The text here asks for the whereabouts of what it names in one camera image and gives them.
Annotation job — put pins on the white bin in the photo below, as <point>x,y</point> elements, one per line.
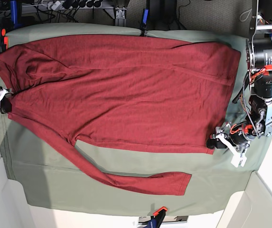
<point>250,208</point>
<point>14,209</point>

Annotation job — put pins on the orange black clamp far-left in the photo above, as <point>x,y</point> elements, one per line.
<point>3,40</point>

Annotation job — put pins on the black power adapter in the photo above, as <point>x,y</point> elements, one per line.
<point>162,9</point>

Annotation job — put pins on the red long-sleeve T-shirt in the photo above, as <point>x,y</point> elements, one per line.
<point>124,92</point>

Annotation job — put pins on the blue handled clamp top centre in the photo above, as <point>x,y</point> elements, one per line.
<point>143,23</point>

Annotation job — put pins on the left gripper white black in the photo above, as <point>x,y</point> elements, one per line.
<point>236,138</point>

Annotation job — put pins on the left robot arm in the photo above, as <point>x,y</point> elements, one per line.
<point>256,92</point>

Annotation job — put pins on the blue clamp handle top-left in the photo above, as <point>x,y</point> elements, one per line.
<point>14,13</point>

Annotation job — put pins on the aluminium frame bracket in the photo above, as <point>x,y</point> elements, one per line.
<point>116,9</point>

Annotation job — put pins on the white bin left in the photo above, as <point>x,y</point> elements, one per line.
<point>14,209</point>

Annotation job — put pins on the orange black clamp near edge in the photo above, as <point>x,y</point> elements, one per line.
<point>157,218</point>

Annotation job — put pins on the white bin right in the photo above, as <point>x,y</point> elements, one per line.
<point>250,208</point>

